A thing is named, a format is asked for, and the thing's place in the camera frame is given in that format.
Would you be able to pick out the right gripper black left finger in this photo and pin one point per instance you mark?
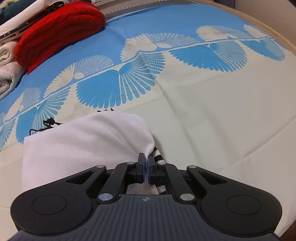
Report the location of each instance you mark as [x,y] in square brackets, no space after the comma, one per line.
[123,175]

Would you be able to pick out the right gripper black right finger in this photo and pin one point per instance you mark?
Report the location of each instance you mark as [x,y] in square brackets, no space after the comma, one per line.
[168,175]

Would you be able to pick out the black white striped hoodie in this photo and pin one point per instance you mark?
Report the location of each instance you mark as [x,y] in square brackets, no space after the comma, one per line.
[107,138]

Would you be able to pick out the white folded clothes stack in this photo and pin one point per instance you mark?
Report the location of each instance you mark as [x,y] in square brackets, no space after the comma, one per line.
[12,30]

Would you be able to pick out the blue cream patterned bedsheet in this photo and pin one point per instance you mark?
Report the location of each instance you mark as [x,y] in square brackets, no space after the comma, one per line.
[215,90]

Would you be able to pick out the beige folded blanket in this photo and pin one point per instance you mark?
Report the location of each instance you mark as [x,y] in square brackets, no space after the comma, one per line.
[11,71]

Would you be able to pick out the red folded knit garment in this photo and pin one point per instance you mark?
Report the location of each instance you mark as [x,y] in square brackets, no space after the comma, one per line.
[57,30]

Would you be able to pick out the teal shark plush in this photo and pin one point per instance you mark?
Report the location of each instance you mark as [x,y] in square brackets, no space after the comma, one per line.
[20,11]

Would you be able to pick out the wooden bed frame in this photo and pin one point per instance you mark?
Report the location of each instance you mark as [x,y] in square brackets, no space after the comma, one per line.
[273,33]

